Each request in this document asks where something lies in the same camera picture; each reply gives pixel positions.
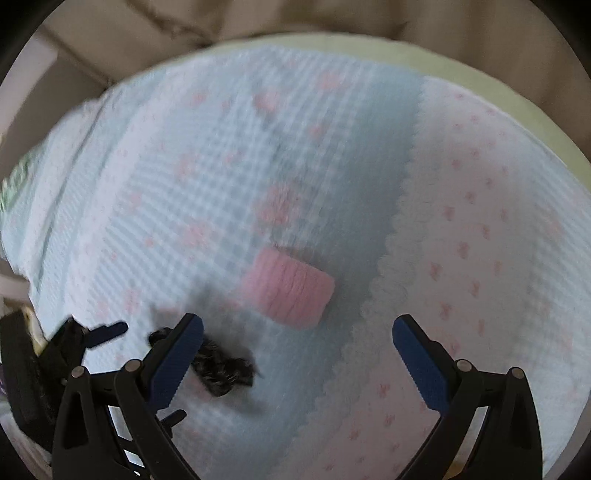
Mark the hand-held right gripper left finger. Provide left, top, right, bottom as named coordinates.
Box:
left=52, top=313, right=205, bottom=480

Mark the black patterned scrunchie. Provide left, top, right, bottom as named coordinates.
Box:
left=148, top=326, right=258, bottom=398

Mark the pink hair band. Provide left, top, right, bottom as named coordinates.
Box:
left=242, top=247, right=337, bottom=330

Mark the blue checked blanket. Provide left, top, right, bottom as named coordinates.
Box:
left=0, top=44, right=588, bottom=480

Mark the pale green bed sheet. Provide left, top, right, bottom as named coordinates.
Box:
left=152, top=31, right=591, bottom=167

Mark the beige curtain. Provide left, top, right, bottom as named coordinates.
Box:
left=44, top=0, right=591, bottom=112

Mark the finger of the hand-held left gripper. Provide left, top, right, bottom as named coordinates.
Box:
left=84, top=322, right=129, bottom=348
left=107, top=408, right=188, bottom=476

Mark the grey beige headboard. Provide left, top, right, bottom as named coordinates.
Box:
left=0, top=22, right=116, bottom=153

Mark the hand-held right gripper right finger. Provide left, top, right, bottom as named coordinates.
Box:
left=392, top=314, right=544, bottom=480

